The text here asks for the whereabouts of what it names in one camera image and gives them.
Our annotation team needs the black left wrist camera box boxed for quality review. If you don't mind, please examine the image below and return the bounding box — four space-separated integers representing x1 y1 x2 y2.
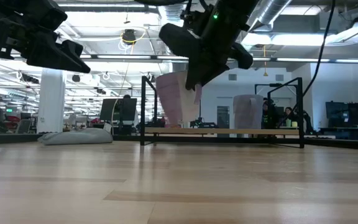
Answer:
20 0 69 32

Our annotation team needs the black ceiling camera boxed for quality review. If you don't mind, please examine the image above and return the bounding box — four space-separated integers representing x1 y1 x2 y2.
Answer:
121 28 137 45

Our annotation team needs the purple mug with white handle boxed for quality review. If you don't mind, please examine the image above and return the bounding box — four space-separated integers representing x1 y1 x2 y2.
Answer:
155 70 203 129

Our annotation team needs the white pillar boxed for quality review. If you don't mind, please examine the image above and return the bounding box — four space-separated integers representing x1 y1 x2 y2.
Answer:
37 68 67 134

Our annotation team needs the folded grey cloth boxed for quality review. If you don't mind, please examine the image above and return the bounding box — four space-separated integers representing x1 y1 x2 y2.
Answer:
37 128 114 146

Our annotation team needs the yellow hanging cord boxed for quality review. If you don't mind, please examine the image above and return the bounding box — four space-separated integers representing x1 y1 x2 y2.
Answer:
262 44 268 77

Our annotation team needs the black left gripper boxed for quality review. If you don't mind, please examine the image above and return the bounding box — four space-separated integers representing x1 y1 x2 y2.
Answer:
0 16 91 74

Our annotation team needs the dark background cabinet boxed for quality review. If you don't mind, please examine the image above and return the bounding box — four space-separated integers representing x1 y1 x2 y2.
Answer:
324 100 358 141

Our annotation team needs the long ceiling light bar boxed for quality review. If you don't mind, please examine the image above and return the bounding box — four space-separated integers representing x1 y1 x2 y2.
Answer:
0 53 358 64

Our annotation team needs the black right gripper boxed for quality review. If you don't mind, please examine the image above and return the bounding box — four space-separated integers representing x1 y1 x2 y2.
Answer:
158 23 255 91

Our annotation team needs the grey mug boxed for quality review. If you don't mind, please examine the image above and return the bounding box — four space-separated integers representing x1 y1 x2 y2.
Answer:
232 93 265 130

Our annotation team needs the black frame wooden shelf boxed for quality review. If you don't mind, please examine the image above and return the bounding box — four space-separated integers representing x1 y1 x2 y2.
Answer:
140 75 305 149

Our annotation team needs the black metal rig frame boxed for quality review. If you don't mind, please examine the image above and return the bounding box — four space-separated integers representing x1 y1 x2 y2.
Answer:
0 133 358 152

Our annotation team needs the black background monitor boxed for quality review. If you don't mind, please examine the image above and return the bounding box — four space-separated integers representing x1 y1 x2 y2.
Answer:
99 97 138 135

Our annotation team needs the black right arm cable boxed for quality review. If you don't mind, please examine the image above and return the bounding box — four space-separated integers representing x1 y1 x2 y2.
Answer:
301 0 337 99

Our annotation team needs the yellow hanging ceiling cable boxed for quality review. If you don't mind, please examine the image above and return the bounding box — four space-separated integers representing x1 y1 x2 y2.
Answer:
110 28 148 126

